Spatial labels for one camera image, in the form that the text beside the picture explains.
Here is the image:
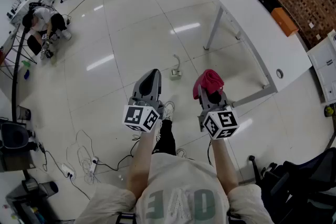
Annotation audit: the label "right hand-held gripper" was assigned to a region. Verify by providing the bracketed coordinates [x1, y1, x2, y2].
[197, 83, 240, 140]

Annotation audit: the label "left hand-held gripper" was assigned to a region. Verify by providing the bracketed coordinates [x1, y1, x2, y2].
[122, 68, 165, 134]

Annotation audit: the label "pink cloth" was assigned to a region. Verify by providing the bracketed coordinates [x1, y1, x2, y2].
[193, 69, 225, 100]

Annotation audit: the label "green handled floor tool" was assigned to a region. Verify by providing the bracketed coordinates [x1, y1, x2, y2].
[172, 54, 183, 73]

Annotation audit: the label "person's right forearm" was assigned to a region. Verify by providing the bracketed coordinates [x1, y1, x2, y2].
[209, 136, 239, 196]

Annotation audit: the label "person's left forearm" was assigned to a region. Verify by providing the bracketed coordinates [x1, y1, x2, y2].
[125, 130, 158, 200]

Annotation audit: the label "person's left white shoe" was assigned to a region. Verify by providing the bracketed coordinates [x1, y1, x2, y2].
[162, 101, 175, 122]

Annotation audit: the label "person's black striped trousers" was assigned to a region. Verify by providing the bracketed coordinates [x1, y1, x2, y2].
[151, 120, 176, 156]

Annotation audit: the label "person's white t-shirt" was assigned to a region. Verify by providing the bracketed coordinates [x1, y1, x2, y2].
[76, 152, 274, 224]

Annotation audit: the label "white table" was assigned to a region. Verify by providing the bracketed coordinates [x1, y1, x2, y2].
[203, 0, 313, 109]

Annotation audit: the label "white power strip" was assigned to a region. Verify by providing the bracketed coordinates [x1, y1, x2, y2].
[61, 162, 76, 179]
[89, 156, 99, 173]

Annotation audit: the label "orange box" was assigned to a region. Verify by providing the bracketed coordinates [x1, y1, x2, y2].
[270, 7, 299, 37]

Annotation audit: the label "black box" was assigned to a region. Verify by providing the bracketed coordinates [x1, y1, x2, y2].
[253, 0, 284, 14]

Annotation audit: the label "white cabinet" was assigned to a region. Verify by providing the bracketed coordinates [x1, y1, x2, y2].
[306, 29, 336, 103]

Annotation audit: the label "yellow green toy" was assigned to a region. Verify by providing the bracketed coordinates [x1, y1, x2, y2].
[324, 103, 336, 118]

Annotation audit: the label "grey mesh bin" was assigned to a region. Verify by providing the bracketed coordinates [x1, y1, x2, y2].
[16, 105, 32, 121]

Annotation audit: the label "black metal pole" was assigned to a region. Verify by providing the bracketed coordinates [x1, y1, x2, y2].
[11, 26, 29, 122]

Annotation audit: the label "white office desk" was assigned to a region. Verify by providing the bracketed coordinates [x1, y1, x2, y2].
[6, 0, 45, 25]

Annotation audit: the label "brown cardboard box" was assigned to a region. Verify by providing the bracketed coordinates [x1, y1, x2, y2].
[0, 148, 37, 173]

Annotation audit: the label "dark storage crate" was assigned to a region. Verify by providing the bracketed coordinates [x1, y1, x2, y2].
[5, 178, 59, 224]

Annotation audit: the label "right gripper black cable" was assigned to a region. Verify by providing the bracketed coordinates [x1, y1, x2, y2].
[207, 140, 214, 166]

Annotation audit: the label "black wire-leg chair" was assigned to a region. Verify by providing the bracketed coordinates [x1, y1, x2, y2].
[19, 31, 43, 65]

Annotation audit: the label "black adapter cable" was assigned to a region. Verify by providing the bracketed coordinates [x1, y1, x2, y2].
[38, 142, 69, 179]

